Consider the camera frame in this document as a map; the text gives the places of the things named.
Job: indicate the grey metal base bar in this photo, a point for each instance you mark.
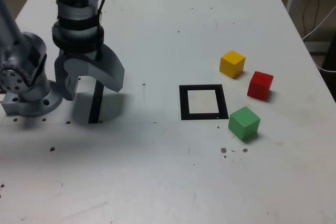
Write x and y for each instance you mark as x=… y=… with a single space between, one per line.
x=317 y=47

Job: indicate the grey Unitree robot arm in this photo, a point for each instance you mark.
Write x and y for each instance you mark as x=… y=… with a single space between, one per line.
x=34 y=95

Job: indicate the black tape strip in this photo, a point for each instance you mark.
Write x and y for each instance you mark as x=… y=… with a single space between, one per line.
x=94 y=108

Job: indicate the green cube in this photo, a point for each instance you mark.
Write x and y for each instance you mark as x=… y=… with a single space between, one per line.
x=242 y=123

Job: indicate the yellow cube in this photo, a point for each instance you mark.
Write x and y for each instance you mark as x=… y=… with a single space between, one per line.
x=231 y=64

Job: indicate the red cube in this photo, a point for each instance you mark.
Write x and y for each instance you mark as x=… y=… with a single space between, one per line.
x=258 y=86

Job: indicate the black tape square outline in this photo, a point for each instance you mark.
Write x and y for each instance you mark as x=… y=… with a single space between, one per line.
x=183 y=103

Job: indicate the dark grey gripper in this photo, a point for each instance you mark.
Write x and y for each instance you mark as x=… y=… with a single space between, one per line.
x=84 y=56

